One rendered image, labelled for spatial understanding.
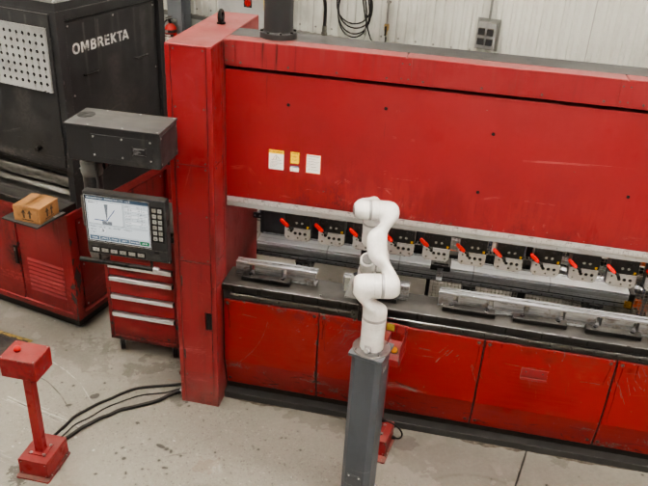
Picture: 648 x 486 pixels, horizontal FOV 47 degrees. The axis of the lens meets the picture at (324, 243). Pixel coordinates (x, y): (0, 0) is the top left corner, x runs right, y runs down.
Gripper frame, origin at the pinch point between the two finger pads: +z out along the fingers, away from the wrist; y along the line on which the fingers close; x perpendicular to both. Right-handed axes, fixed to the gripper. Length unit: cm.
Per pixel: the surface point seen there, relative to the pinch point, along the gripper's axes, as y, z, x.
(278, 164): 54, -38, -49
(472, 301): -62, 8, 5
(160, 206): 106, -67, -4
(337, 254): 19.5, 28.0, -24.2
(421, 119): -21, -71, -65
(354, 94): 15, -75, -74
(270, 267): 58, 14, -6
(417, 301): -30.9, 15.2, 5.7
